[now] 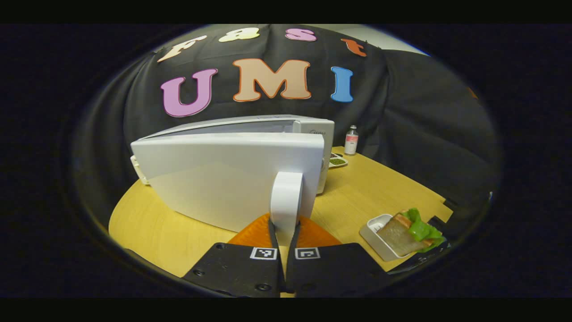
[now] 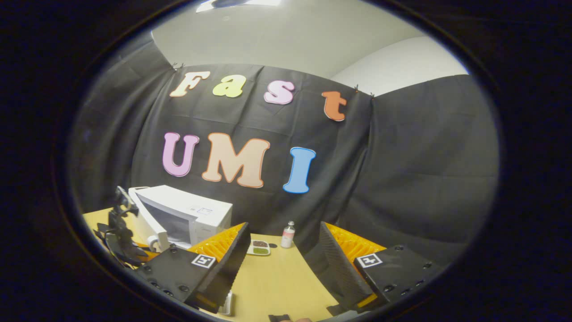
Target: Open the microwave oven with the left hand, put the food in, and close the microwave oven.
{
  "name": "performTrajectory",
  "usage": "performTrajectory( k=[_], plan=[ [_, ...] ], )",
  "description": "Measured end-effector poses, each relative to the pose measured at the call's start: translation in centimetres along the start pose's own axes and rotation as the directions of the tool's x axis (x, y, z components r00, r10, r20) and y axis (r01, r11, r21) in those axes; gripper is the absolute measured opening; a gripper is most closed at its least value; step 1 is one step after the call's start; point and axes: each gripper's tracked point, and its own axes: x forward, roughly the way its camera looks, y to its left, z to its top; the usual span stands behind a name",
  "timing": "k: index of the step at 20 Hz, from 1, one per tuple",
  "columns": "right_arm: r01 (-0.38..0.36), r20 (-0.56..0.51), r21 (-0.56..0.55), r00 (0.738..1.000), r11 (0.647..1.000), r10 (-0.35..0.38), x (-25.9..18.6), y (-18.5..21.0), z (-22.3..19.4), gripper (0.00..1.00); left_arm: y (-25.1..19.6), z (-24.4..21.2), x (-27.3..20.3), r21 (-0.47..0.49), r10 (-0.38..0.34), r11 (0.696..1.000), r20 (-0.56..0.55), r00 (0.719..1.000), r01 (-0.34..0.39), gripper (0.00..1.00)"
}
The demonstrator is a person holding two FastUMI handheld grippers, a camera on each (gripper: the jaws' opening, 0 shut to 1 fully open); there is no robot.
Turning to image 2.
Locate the black backdrop cloth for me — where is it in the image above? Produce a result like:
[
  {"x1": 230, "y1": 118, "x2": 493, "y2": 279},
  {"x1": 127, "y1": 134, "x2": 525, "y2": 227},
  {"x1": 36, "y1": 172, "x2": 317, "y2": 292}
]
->
[{"x1": 67, "y1": 34, "x2": 500, "y2": 269}]

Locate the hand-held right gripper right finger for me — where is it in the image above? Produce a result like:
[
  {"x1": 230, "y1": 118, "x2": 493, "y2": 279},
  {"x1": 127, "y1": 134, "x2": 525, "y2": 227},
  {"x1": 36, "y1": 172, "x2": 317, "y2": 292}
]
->
[{"x1": 318, "y1": 221, "x2": 448, "y2": 317}]

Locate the white ribbed tray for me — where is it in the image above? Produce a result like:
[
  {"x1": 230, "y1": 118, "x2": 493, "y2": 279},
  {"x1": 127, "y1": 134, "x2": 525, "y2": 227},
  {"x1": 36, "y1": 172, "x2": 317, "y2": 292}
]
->
[{"x1": 218, "y1": 290, "x2": 234, "y2": 316}]

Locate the white microwave oven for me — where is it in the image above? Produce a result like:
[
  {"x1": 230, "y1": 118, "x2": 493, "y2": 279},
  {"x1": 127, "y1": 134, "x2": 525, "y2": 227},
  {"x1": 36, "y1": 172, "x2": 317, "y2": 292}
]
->
[{"x1": 128, "y1": 185, "x2": 234, "y2": 252}]

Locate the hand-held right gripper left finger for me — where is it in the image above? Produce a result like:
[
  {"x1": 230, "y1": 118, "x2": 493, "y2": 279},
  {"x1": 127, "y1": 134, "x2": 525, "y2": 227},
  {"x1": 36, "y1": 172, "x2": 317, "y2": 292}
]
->
[{"x1": 135, "y1": 222, "x2": 252, "y2": 314}]

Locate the small red label bottle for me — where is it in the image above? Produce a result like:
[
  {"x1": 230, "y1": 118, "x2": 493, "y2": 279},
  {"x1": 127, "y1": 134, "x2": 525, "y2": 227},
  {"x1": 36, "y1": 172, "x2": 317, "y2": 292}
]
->
[{"x1": 281, "y1": 221, "x2": 296, "y2": 249}]

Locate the white divided condiment dish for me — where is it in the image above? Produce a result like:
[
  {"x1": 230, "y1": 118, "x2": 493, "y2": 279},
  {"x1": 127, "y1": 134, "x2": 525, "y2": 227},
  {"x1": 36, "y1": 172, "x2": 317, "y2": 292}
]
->
[{"x1": 247, "y1": 240, "x2": 271, "y2": 256}]

